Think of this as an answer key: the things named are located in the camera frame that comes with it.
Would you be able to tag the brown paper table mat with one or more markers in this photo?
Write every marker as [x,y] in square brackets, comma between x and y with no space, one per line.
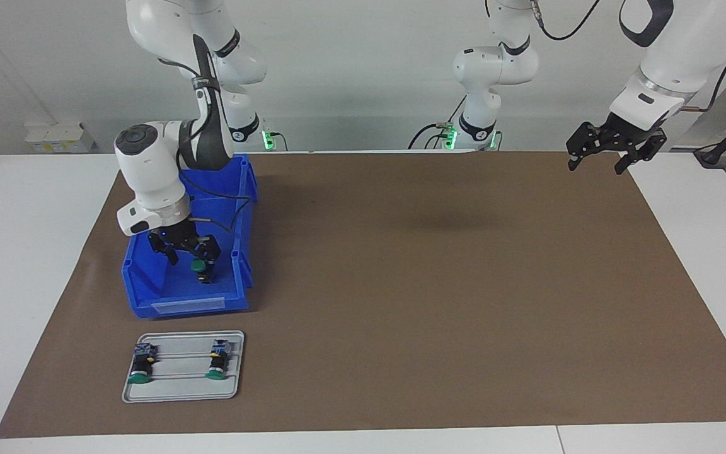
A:
[401,353]

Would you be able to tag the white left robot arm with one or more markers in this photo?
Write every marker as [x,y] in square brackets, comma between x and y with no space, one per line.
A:
[684,57]

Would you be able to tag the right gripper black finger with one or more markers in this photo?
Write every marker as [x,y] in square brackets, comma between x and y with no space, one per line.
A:
[166,253]
[212,249]

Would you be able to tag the green push button switch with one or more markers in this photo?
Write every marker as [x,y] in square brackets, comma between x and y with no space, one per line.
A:
[218,360]
[198,266]
[141,366]

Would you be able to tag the blue plastic storage bin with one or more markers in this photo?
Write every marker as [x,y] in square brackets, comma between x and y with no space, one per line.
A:
[149,290]

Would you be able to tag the grey metal tray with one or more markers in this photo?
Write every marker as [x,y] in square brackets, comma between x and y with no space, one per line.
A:
[180,388]

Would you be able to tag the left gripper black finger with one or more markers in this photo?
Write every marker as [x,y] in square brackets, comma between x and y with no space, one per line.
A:
[634,157]
[580,142]

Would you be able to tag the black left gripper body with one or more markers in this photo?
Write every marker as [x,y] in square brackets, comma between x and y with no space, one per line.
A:
[628,135]

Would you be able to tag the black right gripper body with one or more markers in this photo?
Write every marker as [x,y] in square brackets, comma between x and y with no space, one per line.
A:
[177,238]

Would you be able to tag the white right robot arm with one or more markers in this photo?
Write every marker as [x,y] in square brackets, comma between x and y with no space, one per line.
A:
[155,170]

